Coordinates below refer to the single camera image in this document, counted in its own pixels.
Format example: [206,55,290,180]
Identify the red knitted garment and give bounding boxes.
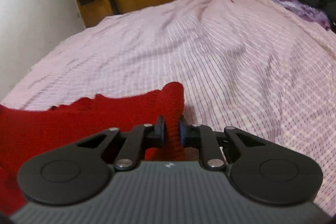
[1,82,186,215]

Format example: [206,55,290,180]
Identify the pink checked bed sheet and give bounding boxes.
[3,0,335,214]

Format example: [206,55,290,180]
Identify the purple ruffled cloth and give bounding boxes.
[271,0,331,30]

